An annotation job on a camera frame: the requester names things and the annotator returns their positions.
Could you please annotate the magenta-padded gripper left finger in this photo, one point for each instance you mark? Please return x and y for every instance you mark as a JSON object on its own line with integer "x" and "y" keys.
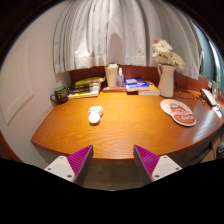
{"x": 63, "y": 166}

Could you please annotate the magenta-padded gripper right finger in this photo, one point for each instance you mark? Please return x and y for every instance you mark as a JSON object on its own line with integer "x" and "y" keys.
{"x": 161, "y": 166}

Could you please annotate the white computer mouse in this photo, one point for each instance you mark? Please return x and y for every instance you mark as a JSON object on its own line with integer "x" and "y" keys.
{"x": 94, "y": 116}

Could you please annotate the pink round mouse pad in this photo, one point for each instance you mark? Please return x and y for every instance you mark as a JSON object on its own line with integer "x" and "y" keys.
{"x": 178, "y": 111}

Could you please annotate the dark green mug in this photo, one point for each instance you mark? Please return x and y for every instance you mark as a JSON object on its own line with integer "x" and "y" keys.
{"x": 61, "y": 95}

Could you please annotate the white and yellow book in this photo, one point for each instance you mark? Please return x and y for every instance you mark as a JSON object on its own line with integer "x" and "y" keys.
{"x": 86, "y": 94}

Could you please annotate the orange book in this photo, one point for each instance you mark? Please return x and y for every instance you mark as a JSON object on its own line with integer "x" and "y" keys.
{"x": 151, "y": 90}

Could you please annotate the white card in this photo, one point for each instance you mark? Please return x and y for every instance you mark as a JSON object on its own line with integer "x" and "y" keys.
{"x": 218, "y": 112}

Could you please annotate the dark book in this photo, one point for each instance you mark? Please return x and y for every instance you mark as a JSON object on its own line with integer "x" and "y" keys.
{"x": 81, "y": 88}

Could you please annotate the white ceramic vase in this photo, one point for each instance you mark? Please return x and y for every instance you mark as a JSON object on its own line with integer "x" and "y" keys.
{"x": 166, "y": 83}

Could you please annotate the white flat device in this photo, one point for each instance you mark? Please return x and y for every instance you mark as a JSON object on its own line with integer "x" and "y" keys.
{"x": 208, "y": 96}

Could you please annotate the blue book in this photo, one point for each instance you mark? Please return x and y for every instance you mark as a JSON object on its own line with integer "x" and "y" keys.
{"x": 136, "y": 84}

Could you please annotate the yellow and black book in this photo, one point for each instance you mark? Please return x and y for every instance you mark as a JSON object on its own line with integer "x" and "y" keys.
{"x": 88, "y": 81}

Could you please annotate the red-brown book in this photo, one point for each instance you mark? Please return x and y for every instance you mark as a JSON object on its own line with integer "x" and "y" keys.
{"x": 113, "y": 89}

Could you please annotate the clear spray bottle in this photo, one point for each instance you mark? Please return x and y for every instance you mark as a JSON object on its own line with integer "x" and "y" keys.
{"x": 120, "y": 80}

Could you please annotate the cream lidded tumbler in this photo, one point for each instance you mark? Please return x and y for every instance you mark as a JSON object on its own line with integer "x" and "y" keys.
{"x": 111, "y": 75}

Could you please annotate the white flower bouquet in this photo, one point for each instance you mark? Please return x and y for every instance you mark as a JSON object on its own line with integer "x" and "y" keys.
{"x": 165, "y": 53}

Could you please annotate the window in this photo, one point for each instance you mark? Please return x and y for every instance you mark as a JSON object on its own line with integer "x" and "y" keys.
{"x": 210, "y": 56}

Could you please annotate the white curtain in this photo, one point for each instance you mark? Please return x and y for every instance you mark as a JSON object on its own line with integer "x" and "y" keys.
{"x": 126, "y": 30}

